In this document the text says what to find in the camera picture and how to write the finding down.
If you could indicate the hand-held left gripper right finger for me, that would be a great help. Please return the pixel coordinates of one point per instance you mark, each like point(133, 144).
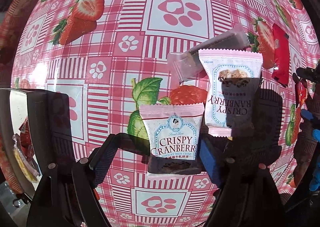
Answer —
point(210, 164)

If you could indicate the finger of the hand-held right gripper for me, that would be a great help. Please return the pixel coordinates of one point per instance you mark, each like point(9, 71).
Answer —
point(308, 71)
point(308, 115)

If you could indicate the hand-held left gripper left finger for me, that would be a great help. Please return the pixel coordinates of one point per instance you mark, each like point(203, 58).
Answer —
point(101, 164)

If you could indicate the red snack packet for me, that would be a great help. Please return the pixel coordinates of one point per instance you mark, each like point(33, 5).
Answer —
point(301, 92)
point(26, 139)
point(280, 49)

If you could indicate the pink snack packet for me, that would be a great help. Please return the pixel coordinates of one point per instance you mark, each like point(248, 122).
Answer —
point(172, 127)
point(230, 66)

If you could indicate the black and white storage box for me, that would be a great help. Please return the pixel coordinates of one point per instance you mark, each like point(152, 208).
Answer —
point(47, 122)

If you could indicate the yellow snack packet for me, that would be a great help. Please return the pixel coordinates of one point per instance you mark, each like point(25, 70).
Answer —
point(23, 167)

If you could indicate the clear dark snack bar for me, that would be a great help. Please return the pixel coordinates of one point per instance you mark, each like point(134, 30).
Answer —
point(185, 64)

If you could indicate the pink strawberry print tablecloth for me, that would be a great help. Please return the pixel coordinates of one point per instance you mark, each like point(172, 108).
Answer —
point(120, 71)

